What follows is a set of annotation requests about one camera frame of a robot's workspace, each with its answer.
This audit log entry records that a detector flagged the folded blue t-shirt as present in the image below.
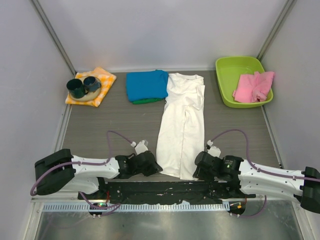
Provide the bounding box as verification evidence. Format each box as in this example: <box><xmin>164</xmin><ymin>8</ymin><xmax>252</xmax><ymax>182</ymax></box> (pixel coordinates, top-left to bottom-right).
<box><xmin>125</xmin><ymin>70</ymin><xmax>169</xmax><ymax>102</ymax></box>

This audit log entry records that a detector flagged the beige ceramic plate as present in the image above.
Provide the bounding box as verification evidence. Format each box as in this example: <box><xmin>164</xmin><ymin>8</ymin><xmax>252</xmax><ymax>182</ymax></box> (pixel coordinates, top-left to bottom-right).
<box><xmin>68</xmin><ymin>76</ymin><xmax>102</xmax><ymax>102</ymax></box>

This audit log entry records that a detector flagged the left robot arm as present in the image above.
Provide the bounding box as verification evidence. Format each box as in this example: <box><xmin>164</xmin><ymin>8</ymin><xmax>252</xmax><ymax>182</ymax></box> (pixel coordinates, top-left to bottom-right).
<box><xmin>30</xmin><ymin>148</ymin><xmax>163</xmax><ymax>200</ymax></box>

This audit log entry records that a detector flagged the dark blue mug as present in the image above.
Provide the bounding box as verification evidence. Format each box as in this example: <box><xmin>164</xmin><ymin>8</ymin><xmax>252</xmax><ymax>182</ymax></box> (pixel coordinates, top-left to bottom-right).
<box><xmin>83</xmin><ymin>76</ymin><xmax>102</xmax><ymax>93</ymax></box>

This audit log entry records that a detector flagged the orange checkered cloth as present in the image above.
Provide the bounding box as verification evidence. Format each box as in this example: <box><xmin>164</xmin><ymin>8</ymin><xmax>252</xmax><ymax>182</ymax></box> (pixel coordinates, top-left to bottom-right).
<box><xmin>65</xmin><ymin>67</ymin><xmax>117</xmax><ymax>107</ymax></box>

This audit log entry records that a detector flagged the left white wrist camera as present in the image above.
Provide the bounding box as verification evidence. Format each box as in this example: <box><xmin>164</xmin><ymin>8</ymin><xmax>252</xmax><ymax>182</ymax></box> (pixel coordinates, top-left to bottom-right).
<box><xmin>130</xmin><ymin>139</ymin><xmax>149</xmax><ymax>155</ymax></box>

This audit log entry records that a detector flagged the dark green mug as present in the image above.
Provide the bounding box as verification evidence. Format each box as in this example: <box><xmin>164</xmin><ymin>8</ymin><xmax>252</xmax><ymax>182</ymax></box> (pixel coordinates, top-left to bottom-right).
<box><xmin>66</xmin><ymin>78</ymin><xmax>87</xmax><ymax>99</ymax></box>

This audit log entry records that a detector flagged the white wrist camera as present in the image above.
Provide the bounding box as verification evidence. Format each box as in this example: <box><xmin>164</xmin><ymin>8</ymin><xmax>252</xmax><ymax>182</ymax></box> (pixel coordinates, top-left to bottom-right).
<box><xmin>130</xmin><ymin>139</ymin><xmax>149</xmax><ymax>155</ymax></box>
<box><xmin>205</xmin><ymin>140</ymin><xmax>221</xmax><ymax>158</ymax></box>

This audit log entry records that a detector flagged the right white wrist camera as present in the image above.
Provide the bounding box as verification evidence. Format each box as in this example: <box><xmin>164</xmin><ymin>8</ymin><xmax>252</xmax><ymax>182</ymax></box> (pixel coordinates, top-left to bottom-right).
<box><xmin>205</xmin><ymin>140</ymin><xmax>221</xmax><ymax>158</ymax></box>

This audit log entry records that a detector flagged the folded green t-shirt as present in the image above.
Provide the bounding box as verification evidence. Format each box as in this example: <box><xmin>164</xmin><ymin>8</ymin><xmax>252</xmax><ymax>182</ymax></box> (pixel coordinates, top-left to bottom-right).
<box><xmin>131</xmin><ymin>98</ymin><xmax>164</xmax><ymax>105</ymax></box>

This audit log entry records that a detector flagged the pink t-shirt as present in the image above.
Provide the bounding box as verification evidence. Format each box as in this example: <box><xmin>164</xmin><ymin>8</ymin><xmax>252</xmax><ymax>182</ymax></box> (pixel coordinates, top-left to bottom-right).
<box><xmin>232</xmin><ymin>71</ymin><xmax>275</xmax><ymax>103</ymax></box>

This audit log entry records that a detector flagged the white slotted cable duct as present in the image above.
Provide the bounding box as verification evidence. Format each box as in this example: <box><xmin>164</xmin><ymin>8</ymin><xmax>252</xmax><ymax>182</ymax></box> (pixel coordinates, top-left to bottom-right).
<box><xmin>42</xmin><ymin>201</ymin><xmax>230</xmax><ymax>213</ymax></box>

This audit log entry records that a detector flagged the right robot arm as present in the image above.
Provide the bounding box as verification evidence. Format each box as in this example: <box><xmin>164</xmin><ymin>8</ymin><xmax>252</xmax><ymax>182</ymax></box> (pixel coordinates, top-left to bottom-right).
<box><xmin>193</xmin><ymin>151</ymin><xmax>320</xmax><ymax>214</ymax></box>

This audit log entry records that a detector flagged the green plastic basin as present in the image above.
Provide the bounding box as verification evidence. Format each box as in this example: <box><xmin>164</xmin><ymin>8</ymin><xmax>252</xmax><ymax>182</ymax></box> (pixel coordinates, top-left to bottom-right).
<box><xmin>215</xmin><ymin>56</ymin><xmax>274</xmax><ymax>109</ymax></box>

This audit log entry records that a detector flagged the white printed t-shirt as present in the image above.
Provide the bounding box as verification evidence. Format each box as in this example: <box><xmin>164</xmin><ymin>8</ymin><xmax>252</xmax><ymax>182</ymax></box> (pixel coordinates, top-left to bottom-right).
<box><xmin>156</xmin><ymin>73</ymin><xmax>205</xmax><ymax>180</ymax></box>

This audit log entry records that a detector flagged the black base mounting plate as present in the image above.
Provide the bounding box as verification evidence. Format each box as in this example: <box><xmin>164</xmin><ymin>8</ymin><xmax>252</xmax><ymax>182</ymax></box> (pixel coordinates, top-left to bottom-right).
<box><xmin>84</xmin><ymin>181</ymin><xmax>256</xmax><ymax>205</ymax></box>

